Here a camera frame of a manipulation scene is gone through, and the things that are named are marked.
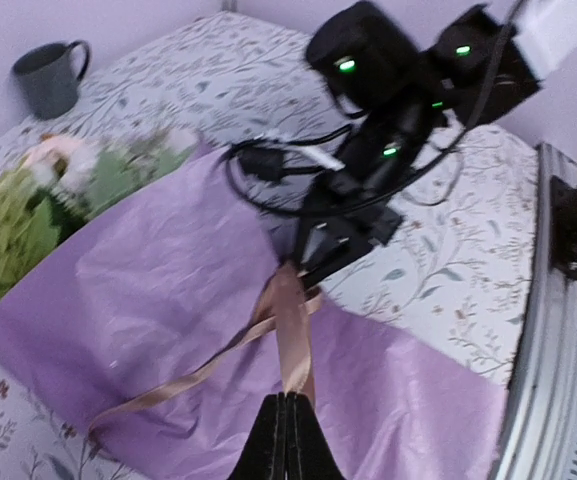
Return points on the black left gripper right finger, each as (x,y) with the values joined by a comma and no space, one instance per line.
(308,456)

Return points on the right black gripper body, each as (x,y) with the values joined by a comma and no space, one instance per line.
(351,212)

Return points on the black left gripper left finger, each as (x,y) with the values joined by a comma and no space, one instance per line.
(263,455)

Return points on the purple pink wrapping paper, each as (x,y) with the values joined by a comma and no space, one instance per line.
(160,327)

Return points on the dark grey metal mug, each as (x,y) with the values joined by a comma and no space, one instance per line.
(47,80)

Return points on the green white flower sprig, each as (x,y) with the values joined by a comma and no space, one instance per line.
(64,182)

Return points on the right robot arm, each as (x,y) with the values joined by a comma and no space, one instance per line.
(480,69)

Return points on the front aluminium rail base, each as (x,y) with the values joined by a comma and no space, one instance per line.
(538,438)

